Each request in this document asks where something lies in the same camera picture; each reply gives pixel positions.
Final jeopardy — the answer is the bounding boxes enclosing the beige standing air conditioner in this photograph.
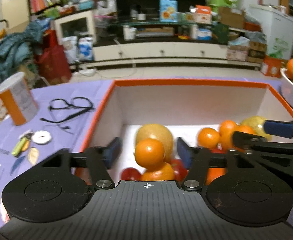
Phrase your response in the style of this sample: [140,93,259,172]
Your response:
[1,0,30,29]

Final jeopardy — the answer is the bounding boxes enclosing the blue and white bag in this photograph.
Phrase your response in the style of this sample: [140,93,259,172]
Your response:
[78,37,95,61]

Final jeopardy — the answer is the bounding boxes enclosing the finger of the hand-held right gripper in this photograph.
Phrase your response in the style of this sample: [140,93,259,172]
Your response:
[263,120,293,142]
[231,131,293,193]

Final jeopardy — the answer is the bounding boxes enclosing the green keychain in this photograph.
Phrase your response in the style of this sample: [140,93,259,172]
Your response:
[11,130,34,157]

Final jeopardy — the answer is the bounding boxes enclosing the stacked printed cartons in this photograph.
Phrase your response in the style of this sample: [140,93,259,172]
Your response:
[226,36,267,63]

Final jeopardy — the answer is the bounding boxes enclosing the purple tablecloth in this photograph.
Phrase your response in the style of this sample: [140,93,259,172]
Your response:
[0,80,293,232]

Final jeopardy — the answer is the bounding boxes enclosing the white plastic bag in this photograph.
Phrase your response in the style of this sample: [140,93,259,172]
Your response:
[61,36,79,64]

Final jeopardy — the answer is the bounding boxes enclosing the orange cardboard box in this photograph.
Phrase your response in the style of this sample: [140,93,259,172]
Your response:
[74,79,293,183]

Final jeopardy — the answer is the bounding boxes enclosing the white round disc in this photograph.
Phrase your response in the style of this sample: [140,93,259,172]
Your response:
[32,131,52,145]

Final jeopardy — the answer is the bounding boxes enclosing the blue snack box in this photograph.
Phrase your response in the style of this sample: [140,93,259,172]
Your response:
[159,0,178,23]

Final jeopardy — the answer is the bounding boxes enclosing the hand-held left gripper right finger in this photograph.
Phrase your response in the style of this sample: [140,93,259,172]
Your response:
[176,137,274,191]

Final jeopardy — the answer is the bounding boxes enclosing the white TV stand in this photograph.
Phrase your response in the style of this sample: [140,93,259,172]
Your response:
[92,41,262,68]

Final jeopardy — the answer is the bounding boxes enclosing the orange and white carton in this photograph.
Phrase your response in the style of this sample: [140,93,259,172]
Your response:
[193,5,212,24]

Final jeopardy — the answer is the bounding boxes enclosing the blue padded jacket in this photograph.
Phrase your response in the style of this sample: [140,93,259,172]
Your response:
[0,17,55,83]

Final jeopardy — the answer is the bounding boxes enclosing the brown cardboard box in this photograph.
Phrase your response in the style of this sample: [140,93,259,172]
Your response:
[218,7,246,29]

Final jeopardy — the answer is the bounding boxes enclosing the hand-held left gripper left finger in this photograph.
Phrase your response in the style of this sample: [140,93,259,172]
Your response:
[19,137,122,190]

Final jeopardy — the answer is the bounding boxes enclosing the yellow-green pear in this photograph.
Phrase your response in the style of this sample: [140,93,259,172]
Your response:
[241,116,272,141]

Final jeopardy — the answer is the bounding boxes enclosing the white cabinet with glass door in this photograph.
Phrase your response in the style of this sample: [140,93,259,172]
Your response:
[53,10,97,46]

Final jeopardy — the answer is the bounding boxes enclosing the small blue white box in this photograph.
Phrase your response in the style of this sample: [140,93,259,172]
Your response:
[197,28,213,41]

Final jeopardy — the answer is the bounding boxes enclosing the brownish yellow pear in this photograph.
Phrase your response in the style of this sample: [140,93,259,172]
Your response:
[136,123,174,161]

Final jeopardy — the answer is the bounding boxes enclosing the orange printed floor box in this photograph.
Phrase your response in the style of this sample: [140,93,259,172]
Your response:
[261,55,283,78]

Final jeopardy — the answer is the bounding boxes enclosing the black eyeglasses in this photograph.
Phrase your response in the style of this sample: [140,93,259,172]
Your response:
[40,97,95,130]

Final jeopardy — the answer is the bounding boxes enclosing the dark green bag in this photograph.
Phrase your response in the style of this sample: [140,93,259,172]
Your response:
[212,22,230,44]

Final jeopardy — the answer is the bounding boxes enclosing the orange-labelled can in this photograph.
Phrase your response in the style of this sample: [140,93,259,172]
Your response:
[0,71,39,126]

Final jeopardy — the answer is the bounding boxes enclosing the white jar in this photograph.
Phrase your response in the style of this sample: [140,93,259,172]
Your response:
[123,26,137,41]

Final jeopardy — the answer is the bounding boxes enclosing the leaf-shaped tag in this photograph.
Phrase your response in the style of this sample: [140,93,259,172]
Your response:
[27,147,40,166]

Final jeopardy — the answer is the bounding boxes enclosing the red shopping bag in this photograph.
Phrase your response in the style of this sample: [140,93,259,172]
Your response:
[33,29,72,86]

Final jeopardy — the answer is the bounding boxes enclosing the large orange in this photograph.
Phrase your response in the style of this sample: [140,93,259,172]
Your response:
[141,162,175,181]

